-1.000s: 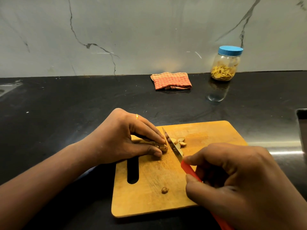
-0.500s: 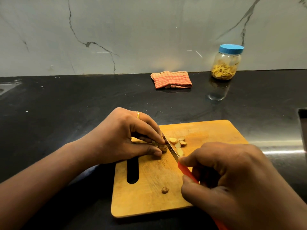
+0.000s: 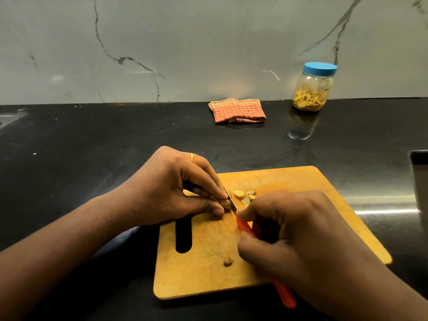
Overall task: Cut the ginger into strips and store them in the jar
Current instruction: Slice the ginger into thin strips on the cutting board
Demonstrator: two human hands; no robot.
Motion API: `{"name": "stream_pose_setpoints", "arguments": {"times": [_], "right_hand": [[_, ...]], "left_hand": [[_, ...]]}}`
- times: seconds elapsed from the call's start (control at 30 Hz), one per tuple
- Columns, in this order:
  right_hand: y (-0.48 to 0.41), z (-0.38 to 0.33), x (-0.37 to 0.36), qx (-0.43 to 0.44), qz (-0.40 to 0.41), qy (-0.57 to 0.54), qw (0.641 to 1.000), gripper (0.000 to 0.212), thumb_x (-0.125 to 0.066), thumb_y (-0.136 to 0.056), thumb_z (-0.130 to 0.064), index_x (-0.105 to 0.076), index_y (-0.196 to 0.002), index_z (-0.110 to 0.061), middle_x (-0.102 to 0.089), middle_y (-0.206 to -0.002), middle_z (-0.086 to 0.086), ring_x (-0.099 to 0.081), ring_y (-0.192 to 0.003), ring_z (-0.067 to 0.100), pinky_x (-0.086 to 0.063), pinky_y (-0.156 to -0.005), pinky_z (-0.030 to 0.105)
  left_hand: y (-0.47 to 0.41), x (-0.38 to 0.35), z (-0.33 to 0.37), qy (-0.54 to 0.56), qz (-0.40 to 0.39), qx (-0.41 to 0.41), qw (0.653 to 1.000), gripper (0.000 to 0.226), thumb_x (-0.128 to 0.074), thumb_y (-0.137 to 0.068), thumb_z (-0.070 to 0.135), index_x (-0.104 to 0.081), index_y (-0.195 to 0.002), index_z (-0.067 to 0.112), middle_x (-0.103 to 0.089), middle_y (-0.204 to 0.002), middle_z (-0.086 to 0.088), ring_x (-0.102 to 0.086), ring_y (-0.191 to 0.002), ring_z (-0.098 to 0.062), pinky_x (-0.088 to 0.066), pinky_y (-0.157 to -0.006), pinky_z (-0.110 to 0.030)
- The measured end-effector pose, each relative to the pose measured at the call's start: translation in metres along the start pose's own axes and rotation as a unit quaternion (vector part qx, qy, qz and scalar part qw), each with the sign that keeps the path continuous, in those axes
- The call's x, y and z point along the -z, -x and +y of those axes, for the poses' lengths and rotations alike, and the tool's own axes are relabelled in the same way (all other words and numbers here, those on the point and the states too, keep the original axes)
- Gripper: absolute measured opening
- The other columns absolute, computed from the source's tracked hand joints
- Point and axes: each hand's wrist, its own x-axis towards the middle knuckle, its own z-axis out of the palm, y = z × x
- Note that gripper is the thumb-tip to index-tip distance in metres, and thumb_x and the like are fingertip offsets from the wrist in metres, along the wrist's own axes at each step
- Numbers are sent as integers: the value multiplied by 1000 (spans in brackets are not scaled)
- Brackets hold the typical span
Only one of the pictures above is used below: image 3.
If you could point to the blue jar lid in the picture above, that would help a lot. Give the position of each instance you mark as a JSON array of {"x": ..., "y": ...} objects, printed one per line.
[{"x": 320, "y": 69}]

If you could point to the person's right hand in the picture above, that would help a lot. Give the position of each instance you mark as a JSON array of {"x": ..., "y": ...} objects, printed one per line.
[{"x": 301, "y": 237}]

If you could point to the steel sink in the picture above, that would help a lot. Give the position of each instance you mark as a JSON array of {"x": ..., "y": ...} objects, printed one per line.
[{"x": 6, "y": 120}]

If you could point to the orange checked cloth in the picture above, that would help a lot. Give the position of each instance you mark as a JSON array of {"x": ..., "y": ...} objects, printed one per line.
[{"x": 237, "y": 111}]

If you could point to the small round ginger end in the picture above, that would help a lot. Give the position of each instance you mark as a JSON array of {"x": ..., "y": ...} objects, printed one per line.
[{"x": 228, "y": 262}]

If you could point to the beige cabinet door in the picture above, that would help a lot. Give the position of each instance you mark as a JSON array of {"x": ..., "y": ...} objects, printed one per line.
[{"x": 420, "y": 183}]

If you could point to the wooden cutting board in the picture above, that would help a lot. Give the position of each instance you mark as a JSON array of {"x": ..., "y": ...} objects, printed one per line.
[{"x": 301, "y": 183}]

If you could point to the person's left hand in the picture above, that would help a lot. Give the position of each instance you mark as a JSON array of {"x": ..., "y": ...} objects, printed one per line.
[{"x": 164, "y": 190}]

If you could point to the pile of ginger slices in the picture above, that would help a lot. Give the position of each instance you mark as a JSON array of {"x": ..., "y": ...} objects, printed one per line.
[{"x": 238, "y": 193}]

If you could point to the blue-lidded plastic jar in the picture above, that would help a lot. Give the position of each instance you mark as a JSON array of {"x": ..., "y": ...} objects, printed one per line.
[{"x": 312, "y": 81}]

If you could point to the person's left forearm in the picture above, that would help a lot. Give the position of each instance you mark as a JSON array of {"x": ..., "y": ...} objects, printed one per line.
[{"x": 50, "y": 257}]

